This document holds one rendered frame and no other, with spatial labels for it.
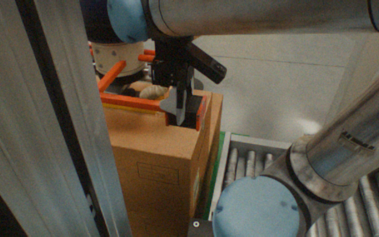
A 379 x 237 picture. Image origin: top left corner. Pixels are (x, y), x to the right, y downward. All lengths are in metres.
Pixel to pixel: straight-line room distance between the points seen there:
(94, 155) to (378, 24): 0.19
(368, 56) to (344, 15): 1.81
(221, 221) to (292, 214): 0.10
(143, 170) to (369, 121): 0.79
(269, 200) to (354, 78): 1.71
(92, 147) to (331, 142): 0.34
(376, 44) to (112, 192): 1.91
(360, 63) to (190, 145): 1.36
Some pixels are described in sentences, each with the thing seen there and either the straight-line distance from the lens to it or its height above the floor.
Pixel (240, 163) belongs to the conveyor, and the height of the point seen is 0.49.
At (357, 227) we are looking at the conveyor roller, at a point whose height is 0.55.
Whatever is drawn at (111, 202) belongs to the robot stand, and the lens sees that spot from 0.20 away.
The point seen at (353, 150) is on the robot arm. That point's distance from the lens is 0.41.
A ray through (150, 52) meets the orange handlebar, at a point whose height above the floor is 1.19.
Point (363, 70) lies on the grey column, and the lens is 2.08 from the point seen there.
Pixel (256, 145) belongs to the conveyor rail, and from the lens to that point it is 1.52.
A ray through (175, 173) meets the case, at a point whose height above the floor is 0.86.
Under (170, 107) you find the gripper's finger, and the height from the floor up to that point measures 1.22.
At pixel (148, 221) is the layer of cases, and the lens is 1.29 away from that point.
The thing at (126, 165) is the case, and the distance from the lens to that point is 1.04.
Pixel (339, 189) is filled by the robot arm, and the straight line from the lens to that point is 0.48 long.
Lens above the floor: 1.61
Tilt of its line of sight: 39 degrees down
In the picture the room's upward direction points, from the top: straight up
